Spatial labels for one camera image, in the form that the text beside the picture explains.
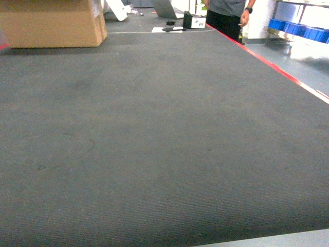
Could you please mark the blue bins on far shelf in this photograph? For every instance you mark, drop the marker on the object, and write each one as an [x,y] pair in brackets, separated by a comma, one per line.
[312,33]

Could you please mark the white paper sheet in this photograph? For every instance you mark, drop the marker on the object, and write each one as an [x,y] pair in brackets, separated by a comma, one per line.
[168,30]

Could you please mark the black and white device box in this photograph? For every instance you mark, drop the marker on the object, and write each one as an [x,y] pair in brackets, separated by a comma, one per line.
[193,21]

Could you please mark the grey laptop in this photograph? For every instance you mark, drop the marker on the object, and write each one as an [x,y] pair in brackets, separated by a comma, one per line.
[165,9]

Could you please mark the white foam piece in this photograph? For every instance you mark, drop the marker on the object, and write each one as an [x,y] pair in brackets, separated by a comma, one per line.
[116,7]

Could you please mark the seated person in grey shirt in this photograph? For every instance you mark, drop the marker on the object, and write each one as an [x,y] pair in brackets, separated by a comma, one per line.
[229,16]

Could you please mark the large cardboard box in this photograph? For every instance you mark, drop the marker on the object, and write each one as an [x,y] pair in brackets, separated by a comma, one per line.
[53,24]

